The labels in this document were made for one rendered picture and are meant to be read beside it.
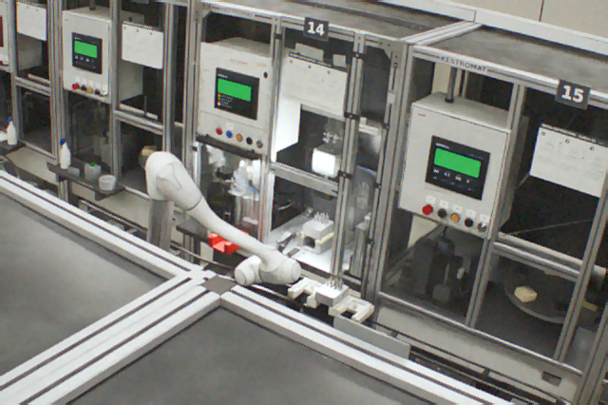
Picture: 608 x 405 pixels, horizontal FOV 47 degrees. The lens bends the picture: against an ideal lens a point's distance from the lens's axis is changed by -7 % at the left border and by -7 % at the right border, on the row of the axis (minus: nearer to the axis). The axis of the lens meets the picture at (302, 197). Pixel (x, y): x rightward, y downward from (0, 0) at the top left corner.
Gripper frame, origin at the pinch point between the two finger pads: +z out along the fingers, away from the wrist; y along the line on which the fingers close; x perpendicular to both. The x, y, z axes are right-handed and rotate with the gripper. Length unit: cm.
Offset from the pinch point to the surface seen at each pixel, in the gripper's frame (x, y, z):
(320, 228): -2.8, 1.7, 16.7
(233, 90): 40, 64, 0
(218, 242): 36.0, -8.6, -12.3
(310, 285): -15.9, -12.1, -9.9
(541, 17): 0, 67, 361
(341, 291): -32.3, -8.1, -10.4
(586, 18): -39, 75, 361
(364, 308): -43.7, -13.0, -8.8
